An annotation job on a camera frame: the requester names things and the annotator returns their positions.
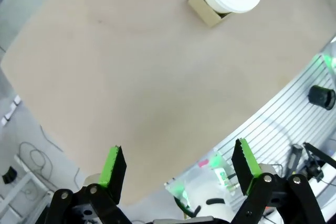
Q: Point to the small black box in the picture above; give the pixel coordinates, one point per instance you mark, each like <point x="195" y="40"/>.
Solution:
<point x="9" y="175"/>

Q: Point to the brown cardboard cup carrier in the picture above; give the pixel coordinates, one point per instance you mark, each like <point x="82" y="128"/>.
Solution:
<point x="203" y="9"/>

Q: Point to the pink tag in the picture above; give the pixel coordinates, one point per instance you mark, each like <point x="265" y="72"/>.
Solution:
<point x="203" y="162"/>

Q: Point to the black round knob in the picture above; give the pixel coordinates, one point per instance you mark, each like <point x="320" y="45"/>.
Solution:
<point x="319" y="96"/>

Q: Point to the black clamp stand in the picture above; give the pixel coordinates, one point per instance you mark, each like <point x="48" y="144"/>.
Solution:
<point x="313" y="161"/>

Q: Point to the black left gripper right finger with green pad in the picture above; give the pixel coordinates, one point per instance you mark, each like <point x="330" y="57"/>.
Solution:
<point x="242" y="169"/>

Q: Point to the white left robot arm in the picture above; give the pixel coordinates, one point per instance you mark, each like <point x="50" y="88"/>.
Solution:
<point x="212" y="211"/>

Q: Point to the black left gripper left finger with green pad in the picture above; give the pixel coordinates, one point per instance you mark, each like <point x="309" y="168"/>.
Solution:
<point x="115" y="174"/>

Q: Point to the slotted aluminium base plate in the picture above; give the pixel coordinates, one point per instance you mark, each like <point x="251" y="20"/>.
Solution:
<point x="275" y="119"/>

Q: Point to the white metal frame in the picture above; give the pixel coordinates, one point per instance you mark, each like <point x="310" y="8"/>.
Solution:
<point x="18" y="190"/>

